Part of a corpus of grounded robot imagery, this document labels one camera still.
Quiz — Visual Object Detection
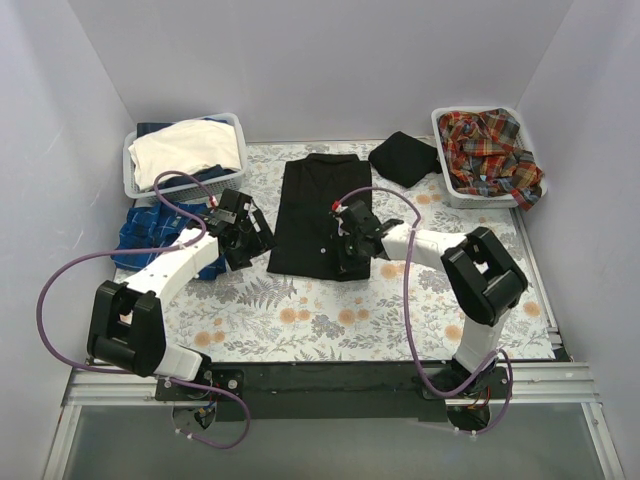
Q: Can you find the black long sleeve shirt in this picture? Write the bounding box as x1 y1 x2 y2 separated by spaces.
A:
267 153 372 282

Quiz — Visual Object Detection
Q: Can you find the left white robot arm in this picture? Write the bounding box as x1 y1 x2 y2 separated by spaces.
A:
87 189 275 400

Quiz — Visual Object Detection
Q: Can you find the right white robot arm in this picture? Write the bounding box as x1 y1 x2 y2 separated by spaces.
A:
331 201 529 398

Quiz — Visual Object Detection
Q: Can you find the left white plastic basket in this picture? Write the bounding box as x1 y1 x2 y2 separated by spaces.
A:
122 112 251 201

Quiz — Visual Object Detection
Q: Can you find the white plastic basket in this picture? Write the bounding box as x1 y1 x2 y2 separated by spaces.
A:
122 112 251 201
430 105 551 209

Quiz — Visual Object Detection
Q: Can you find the blue plaid shirt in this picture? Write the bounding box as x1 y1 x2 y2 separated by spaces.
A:
109 200 231 281

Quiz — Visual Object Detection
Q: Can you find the folded black shirt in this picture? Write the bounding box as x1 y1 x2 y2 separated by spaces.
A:
368 131 442 188

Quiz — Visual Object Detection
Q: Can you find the cream white folded shirt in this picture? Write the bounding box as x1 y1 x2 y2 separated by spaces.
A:
128 118 242 190

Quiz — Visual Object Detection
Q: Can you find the right white plastic basket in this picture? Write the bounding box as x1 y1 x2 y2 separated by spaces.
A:
430 105 551 209

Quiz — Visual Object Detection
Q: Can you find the red plaid shirt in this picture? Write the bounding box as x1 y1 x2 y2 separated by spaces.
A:
437 108 545 211

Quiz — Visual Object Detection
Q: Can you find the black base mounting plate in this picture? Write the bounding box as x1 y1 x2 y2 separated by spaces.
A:
154 360 516 421

